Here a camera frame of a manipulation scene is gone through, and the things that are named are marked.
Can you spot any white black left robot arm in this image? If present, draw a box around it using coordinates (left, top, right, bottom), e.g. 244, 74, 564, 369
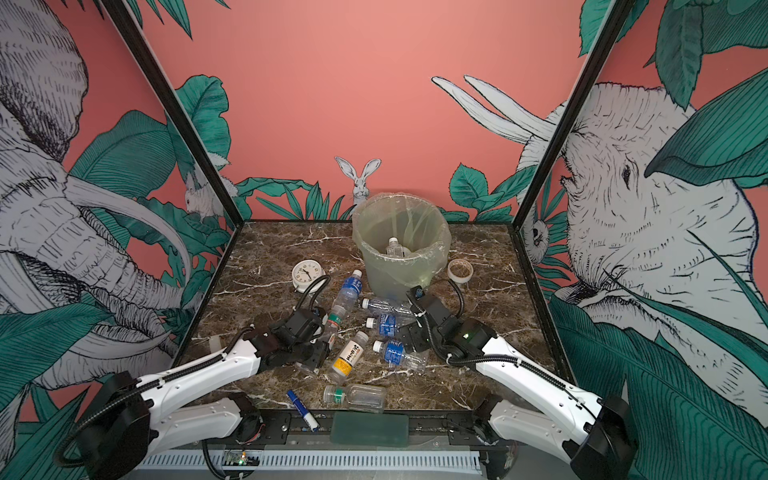
53, 307, 327, 479

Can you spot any green rectangular pad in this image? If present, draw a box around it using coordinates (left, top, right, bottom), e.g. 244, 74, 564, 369
330, 411, 409, 448

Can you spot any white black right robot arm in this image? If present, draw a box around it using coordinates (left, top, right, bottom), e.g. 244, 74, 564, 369
407, 286, 639, 479

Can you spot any white slotted cable duct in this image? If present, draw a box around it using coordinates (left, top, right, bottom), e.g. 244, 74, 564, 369
134, 449, 484, 475

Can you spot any black frame post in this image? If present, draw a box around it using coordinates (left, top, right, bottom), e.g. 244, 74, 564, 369
512, 0, 635, 232
101, 1, 245, 230

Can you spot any clear unlabelled bottle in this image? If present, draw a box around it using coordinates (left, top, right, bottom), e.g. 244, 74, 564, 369
361, 297, 415, 319

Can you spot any blue cap bottle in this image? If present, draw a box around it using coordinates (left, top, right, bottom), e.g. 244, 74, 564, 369
329, 270, 362, 324

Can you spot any white round alarm clock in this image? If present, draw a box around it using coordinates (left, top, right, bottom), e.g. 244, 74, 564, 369
291, 259, 325, 293

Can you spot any grey mesh waste bin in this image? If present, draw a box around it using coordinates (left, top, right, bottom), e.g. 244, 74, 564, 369
352, 193, 451, 301

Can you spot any white yellow triangle label bottle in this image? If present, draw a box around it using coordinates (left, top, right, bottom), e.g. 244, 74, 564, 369
386, 237, 410, 258

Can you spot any green red label clear bottle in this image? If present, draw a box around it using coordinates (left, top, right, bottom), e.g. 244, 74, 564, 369
298, 313, 341, 375

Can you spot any white adhesive tape roll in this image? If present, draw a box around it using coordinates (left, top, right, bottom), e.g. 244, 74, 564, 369
447, 259, 474, 285

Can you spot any black right frame post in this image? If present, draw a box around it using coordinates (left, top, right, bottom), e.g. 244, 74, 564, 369
512, 0, 635, 232

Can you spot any black left frame post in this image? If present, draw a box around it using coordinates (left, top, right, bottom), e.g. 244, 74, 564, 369
101, 1, 245, 230

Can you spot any yellow white label tea bottle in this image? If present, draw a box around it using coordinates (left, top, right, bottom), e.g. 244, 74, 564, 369
328, 331, 370, 385

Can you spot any small green band clear bottle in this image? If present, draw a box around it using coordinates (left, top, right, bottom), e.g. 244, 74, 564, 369
323, 384, 387, 413

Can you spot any blue white marker pen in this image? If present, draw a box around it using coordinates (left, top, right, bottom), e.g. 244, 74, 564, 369
286, 390, 320, 432

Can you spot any green plastic bin liner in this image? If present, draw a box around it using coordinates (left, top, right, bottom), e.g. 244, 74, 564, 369
351, 191, 452, 292

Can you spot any Pocari Sweat blue label bottle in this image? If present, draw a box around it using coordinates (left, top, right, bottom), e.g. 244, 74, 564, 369
365, 314, 403, 338

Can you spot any blue label mineral water bottle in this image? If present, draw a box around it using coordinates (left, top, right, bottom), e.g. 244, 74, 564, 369
372, 340, 427, 372

